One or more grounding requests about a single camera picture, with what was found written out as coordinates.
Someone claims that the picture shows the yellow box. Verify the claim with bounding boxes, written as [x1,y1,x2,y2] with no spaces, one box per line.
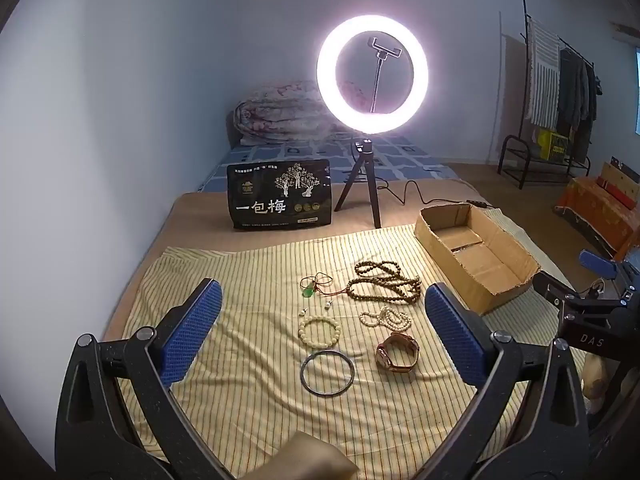
[537,129,571,161]

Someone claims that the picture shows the ring light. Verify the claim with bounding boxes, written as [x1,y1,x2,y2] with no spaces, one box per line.
[316,15,429,136]

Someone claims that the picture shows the tan mattress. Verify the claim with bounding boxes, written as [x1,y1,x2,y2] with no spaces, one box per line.
[100,162,506,341]

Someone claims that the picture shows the beige cloth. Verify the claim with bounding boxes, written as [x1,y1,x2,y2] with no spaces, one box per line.
[270,430,360,480]

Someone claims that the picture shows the black phone holder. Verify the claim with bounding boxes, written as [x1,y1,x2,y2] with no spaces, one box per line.
[367,36,403,113]

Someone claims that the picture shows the green pendant red cord necklace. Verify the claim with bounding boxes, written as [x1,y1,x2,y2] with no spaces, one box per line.
[299,272,337,299]

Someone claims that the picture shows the folded floral quilt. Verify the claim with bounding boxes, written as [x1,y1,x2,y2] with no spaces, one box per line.
[235,80,368,148]

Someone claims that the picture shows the cardboard box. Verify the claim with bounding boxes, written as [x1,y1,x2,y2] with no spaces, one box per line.
[414,203,542,317]

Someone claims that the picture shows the rose gold wristwatch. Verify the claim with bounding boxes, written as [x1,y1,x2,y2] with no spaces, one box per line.
[375,332,421,374]

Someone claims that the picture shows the brown wooden bead necklace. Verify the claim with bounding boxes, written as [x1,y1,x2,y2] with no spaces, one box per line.
[332,259,422,306]

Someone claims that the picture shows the black clothes rack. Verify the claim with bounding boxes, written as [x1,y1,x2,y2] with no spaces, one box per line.
[515,0,601,191]

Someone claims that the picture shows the striped towel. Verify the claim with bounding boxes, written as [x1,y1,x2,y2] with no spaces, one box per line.
[527,17,561,128]

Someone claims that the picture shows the black snack bag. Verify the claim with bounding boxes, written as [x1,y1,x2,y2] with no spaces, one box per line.
[226,159,333,232]

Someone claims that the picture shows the blue patterned bed sheet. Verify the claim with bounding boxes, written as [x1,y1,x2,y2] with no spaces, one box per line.
[197,135,458,193]

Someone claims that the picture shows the person's right hand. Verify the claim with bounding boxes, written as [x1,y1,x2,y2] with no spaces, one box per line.
[582,352,610,411]

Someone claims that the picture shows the dark bangle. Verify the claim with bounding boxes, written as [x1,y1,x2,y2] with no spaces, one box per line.
[300,350,356,397]

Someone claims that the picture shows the white bead bracelet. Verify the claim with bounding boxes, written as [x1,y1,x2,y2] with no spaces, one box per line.
[298,314,343,347]

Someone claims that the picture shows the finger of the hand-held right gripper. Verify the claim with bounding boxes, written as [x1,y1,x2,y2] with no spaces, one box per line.
[579,249,621,278]
[532,271,608,313]

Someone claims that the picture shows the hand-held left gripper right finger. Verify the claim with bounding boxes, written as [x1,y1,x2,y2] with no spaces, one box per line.
[424,281,591,480]

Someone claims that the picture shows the black shoe rack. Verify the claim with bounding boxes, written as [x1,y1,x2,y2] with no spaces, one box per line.
[500,134,591,190]

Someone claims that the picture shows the white pearl necklace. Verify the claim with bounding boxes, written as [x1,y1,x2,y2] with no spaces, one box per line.
[359,306,413,333]

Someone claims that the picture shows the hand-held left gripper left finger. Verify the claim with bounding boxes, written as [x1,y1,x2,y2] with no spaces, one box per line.
[55,277,223,480]

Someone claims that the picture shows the black power cable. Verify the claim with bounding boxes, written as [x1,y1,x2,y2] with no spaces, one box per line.
[372,180,501,211]

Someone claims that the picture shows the dark hanging clothes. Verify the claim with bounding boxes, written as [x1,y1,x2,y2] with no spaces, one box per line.
[556,47,601,161]

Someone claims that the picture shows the black tripod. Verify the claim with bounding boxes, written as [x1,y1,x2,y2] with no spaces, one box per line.
[334,137,383,229]

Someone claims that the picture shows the cardboard sheet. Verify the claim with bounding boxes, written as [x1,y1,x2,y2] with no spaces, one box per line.
[597,160,640,206]

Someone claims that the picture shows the yellow striped cloth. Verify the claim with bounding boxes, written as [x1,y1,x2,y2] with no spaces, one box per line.
[102,207,588,480]

